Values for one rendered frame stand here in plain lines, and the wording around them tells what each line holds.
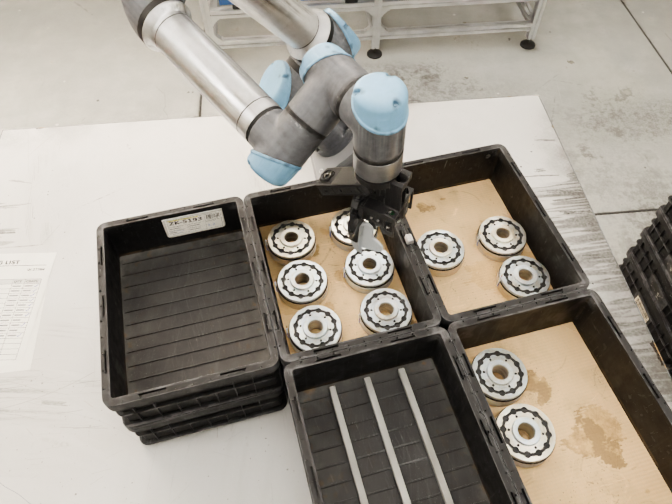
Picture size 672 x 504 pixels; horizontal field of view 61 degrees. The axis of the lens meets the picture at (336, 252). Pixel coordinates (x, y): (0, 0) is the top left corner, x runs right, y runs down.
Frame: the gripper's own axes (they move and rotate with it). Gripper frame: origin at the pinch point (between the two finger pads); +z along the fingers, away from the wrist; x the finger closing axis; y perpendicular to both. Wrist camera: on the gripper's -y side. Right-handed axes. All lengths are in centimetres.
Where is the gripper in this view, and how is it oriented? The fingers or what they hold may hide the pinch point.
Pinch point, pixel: (364, 234)
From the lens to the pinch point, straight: 104.4
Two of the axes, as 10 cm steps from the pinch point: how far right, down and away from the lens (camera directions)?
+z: 0.3, 5.4, 8.4
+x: 5.0, -7.4, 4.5
